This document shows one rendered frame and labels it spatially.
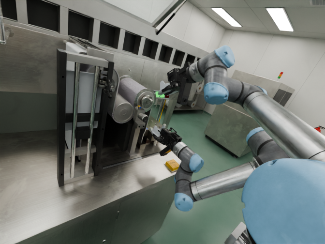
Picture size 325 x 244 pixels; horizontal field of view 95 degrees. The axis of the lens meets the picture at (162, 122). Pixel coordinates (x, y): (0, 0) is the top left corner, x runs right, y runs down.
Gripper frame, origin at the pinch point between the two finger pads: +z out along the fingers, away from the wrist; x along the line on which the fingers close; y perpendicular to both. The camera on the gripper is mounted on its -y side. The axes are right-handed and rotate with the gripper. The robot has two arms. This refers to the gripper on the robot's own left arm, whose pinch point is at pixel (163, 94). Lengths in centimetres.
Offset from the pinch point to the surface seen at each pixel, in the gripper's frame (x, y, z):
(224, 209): -127, -125, 58
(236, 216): -134, -134, 48
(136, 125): 6.9, -12.0, 18.4
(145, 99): 2.9, 0.8, 11.6
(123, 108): 13.4, -2.1, 17.9
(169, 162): -13.2, -37.7, 18.7
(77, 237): 39, -58, 29
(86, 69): 32.5, 11.7, 8.2
